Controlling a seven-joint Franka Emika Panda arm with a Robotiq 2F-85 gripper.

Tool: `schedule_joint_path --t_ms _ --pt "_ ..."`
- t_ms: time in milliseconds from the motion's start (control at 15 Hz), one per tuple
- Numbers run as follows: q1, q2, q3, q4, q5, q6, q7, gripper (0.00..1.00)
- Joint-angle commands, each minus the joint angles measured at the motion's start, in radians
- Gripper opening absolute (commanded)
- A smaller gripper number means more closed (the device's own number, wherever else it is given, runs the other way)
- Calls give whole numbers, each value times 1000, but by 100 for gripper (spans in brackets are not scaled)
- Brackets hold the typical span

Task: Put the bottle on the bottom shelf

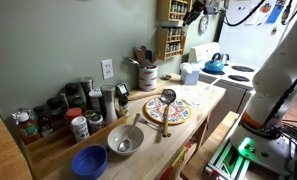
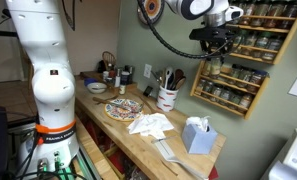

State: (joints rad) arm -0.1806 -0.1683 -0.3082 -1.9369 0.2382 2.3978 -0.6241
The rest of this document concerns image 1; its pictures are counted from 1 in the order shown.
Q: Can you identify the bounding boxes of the colourful painted plate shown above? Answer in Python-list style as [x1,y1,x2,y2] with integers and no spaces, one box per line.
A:
[143,96,192,126]

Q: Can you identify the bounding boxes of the red lid jar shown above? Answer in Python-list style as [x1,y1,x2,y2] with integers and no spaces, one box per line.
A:
[65,107,84,126]

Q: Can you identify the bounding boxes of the stainless steel canister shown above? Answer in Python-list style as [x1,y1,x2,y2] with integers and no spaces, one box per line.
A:
[79,77,94,110]

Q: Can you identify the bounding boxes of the red package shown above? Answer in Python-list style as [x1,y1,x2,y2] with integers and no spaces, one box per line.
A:
[159,138,196,180]

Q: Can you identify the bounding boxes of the white wall outlet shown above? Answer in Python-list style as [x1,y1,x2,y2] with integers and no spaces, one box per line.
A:
[100,58,115,81]

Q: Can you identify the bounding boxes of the dark jar black lid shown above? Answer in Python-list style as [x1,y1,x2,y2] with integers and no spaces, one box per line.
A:
[46,96,64,123]

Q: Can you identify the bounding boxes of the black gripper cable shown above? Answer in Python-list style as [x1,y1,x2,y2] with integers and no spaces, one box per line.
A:
[221,0,266,28]

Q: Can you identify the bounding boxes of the white crock red chilies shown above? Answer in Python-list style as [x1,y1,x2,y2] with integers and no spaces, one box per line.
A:
[137,64,159,92]

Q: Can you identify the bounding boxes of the metal ladle wooden handle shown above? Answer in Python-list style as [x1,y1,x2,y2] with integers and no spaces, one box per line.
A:
[159,88,178,138]

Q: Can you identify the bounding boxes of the small silver lid jar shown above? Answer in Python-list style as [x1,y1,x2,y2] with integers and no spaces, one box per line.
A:
[87,113,105,135]

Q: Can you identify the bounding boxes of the white ceramic bowl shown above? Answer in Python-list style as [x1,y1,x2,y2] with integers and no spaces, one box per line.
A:
[106,124,145,157]

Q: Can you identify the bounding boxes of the small gold lid jar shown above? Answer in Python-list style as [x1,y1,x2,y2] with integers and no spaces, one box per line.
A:
[83,109,97,121]

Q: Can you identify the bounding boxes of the wooden spatula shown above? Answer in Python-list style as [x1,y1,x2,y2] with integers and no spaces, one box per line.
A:
[135,48,148,68]

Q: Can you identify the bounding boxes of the metal tongs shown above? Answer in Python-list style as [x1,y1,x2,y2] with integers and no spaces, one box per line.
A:
[126,57,141,67]

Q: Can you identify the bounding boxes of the white crumpled cloth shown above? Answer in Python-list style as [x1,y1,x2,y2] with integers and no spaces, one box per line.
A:
[180,84,213,108]

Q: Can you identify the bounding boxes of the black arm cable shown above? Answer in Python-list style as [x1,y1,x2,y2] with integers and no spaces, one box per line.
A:
[261,63,297,131]

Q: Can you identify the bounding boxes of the decorative wall plate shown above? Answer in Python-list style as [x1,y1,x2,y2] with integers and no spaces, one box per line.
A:
[198,14,210,35]

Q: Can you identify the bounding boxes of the black cable bundle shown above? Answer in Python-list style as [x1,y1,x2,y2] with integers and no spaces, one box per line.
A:
[281,114,297,158]

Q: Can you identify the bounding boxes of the white printed paper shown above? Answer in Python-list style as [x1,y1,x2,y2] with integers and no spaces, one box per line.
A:
[246,1,267,26]

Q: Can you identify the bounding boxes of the dark blue spatula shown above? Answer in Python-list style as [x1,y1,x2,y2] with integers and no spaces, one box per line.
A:
[145,49,153,64]

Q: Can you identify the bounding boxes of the flat wooden paddle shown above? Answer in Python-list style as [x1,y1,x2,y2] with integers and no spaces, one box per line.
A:
[127,87,166,102]

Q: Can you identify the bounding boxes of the white spice shaker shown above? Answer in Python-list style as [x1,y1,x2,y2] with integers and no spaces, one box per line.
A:
[70,115,91,143]

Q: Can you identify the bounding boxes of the white stove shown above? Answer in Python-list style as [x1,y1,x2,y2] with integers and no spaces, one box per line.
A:
[187,41,262,141]

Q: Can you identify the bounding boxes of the dark sauce bottle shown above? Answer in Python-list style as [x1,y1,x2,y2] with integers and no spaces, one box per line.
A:
[32,105,55,138]

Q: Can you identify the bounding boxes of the steel pepper mill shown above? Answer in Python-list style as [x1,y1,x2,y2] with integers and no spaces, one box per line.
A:
[100,84,119,125]

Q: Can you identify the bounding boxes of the black stove burner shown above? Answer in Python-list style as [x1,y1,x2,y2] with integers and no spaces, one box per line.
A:
[231,65,256,73]
[227,74,251,83]

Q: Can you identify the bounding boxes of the white box container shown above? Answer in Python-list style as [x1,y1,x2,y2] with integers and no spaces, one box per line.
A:
[180,62,201,86]

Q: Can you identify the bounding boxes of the metal spoon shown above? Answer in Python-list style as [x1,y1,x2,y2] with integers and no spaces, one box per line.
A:
[117,112,142,153]

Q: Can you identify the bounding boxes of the white refrigerator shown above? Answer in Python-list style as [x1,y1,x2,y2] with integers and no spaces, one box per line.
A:
[217,0,291,69]

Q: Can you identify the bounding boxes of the small black cap bottle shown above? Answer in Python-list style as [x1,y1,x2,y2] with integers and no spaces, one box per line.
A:
[118,95,130,118]

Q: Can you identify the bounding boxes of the hot sauce bottle white cap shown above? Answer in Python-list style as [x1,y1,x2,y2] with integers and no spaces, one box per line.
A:
[16,111,42,145]

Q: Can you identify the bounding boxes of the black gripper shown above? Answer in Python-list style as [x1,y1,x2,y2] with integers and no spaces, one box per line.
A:
[183,0,207,27]

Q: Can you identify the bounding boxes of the metal fork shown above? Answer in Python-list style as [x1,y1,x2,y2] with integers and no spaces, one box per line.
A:
[138,117,164,132]

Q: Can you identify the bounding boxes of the blue kettle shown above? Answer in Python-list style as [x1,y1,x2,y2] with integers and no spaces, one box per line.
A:
[202,52,226,75]

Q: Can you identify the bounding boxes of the white salt canister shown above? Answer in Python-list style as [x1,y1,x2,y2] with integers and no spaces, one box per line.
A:
[88,88,104,114]

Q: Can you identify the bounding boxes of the blue paper sheet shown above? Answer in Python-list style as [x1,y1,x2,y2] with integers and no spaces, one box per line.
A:
[265,0,286,25]

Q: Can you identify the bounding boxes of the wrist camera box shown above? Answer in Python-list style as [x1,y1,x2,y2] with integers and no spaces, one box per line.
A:
[203,4,220,16]

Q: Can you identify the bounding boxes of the wooden wall spice rack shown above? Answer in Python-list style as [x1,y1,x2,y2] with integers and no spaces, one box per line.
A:
[155,26,189,62]
[157,0,193,23]

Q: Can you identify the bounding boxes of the blue plastic bowl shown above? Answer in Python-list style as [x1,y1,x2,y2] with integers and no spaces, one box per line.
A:
[70,144,109,180]

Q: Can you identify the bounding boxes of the brown wooden spoon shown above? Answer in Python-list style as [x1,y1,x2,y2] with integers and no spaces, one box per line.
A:
[151,49,160,65]

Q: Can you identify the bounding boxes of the tall black cap bottle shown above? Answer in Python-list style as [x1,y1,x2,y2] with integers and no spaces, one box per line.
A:
[64,83,86,111]

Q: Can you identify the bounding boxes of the black digital timer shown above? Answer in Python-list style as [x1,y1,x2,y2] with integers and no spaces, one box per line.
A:
[115,82,130,98]

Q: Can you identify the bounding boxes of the metal robot stand frame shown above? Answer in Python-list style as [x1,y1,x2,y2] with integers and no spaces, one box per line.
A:
[202,131,289,180]

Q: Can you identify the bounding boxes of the wooden tiered spice tray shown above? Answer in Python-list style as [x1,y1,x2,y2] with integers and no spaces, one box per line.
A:
[18,109,128,180]

